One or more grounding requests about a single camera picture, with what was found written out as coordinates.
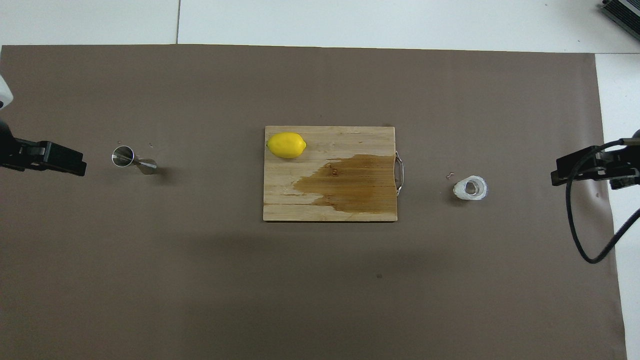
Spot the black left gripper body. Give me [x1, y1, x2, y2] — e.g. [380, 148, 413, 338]
[0, 120, 23, 170]

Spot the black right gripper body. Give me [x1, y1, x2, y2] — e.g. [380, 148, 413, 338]
[597, 129, 640, 176]

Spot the steel double jigger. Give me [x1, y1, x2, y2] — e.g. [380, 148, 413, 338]
[111, 145, 158, 176]

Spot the clear crinkled plastic cup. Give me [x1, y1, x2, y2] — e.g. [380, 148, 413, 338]
[453, 175, 488, 202]

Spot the black ribbed metal device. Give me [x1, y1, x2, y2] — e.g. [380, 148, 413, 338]
[600, 0, 640, 28]

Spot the brown paper table mat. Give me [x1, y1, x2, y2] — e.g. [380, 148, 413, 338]
[0, 44, 628, 360]

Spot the yellow lemon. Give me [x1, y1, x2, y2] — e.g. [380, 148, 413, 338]
[266, 132, 307, 160]

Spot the wooden cutting board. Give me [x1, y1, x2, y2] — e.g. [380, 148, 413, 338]
[263, 125, 398, 223]

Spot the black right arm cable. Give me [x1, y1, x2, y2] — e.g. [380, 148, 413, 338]
[565, 139, 640, 264]

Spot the metal cutting board handle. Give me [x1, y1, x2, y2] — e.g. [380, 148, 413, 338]
[394, 151, 405, 196]

